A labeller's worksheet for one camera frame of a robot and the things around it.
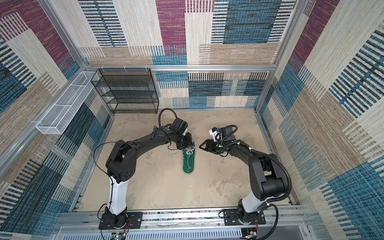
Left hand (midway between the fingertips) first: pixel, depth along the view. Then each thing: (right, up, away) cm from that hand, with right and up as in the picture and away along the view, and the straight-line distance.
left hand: (196, 142), depth 91 cm
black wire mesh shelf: (-49, +35, +18) cm, 63 cm away
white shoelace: (-4, -6, 0) cm, 7 cm away
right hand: (+4, -4, -2) cm, 6 cm away
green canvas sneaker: (-4, -10, -2) cm, 11 cm away
